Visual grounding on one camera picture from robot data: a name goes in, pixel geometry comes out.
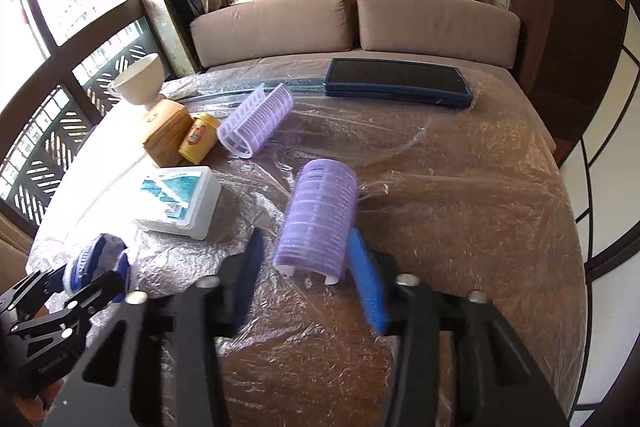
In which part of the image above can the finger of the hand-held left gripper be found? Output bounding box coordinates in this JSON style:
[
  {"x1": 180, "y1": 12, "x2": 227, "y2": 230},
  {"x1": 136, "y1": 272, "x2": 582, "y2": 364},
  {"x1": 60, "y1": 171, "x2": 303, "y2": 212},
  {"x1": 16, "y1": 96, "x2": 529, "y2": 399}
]
[
  {"x1": 10, "y1": 271, "x2": 126, "y2": 350},
  {"x1": 0, "y1": 264, "x2": 68, "y2": 323}
]

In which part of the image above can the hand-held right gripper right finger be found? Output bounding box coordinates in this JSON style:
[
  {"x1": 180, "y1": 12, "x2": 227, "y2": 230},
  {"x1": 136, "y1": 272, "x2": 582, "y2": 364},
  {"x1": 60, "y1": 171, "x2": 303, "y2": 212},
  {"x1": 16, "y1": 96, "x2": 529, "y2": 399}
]
[{"x1": 347, "y1": 227, "x2": 571, "y2": 427}]

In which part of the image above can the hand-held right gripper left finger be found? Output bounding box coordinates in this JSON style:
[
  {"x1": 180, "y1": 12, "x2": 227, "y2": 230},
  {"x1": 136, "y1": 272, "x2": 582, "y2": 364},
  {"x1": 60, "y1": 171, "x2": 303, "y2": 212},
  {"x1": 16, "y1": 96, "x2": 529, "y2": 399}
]
[{"x1": 45, "y1": 227, "x2": 266, "y2": 427}]

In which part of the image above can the blue and white packet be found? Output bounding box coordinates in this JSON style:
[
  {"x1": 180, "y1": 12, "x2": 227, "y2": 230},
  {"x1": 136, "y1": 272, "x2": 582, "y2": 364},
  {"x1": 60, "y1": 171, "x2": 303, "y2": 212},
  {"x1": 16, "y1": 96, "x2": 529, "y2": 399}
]
[{"x1": 62, "y1": 233, "x2": 132, "y2": 295}]

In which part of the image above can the purple hair roller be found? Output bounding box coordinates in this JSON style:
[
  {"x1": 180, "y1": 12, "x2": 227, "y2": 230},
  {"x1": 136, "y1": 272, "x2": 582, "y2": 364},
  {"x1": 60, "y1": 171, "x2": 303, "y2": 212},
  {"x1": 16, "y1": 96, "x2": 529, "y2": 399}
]
[
  {"x1": 216, "y1": 83, "x2": 294, "y2": 159},
  {"x1": 272, "y1": 159, "x2": 359, "y2": 285}
]

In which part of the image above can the white box with teal label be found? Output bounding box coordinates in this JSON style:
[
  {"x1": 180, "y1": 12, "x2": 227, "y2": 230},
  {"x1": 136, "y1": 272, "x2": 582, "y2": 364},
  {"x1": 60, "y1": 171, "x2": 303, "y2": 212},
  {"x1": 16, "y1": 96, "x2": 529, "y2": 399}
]
[{"x1": 134, "y1": 165, "x2": 222, "y2": 241}]

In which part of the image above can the small yellow jar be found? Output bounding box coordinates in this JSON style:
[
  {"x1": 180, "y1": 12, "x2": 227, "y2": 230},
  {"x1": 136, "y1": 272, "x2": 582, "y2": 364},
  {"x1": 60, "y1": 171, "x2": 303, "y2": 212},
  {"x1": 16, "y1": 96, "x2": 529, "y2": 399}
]
[{"x1": 178, "y1": 113, "x2": 221, "y2": 165}]

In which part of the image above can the gold cardboard box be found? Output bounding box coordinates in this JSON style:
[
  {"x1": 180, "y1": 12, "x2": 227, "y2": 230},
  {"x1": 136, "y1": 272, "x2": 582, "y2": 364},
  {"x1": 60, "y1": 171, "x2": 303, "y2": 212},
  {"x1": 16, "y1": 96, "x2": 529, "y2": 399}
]
[{"x1": 141, "y1": 99, "x2": 195, "y2": 168}]

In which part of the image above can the tablet in dark blue case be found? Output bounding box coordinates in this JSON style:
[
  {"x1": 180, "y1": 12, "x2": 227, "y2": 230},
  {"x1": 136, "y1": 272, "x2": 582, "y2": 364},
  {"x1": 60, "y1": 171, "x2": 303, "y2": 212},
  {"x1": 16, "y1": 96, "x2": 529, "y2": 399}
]
[{"x1": 323, "y1": 58, "x2": 473, "y2": 109}]

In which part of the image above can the white embossed cup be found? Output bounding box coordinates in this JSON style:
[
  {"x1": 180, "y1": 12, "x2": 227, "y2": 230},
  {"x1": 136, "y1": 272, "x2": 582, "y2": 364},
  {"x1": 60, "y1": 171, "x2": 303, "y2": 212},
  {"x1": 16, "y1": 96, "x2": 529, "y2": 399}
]
[{"x1": 107, "y1": 53, "x2": 166, "y2": 106}]

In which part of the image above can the brown sofa back cushion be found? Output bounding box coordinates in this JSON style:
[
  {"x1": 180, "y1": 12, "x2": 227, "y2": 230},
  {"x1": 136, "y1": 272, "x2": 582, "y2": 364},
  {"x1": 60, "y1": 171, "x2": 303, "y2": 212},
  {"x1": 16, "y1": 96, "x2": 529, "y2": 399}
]
[
  {"x1": 190, "y1": 0, "x2": 356, "y2": 70},
  {"x1": 357, "y1": 0, "x2": 521, "y2": 70}
]

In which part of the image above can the white sliding screen door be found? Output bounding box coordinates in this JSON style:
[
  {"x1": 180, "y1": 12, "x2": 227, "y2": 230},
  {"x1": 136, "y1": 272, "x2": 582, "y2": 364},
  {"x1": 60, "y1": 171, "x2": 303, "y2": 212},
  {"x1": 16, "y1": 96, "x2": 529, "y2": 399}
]
[{"x1": 557, "y1": 2, "x2": 640, "y2": 427}]

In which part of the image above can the dark wooden cabinet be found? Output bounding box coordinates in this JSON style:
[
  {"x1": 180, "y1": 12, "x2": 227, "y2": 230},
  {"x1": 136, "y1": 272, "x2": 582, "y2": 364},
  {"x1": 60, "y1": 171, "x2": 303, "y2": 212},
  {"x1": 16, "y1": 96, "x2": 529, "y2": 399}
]
[{"x1": 511, "y1": 0, "x2": 628, "y2": 142}]

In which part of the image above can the dark window frame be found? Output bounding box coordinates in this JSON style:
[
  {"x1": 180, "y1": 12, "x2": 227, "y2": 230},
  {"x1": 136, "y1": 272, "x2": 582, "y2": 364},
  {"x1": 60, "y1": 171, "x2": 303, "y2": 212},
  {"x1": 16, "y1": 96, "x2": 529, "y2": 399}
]
[{"x1": 0, "y1": 0, "x2": 176, "y2": 238}]

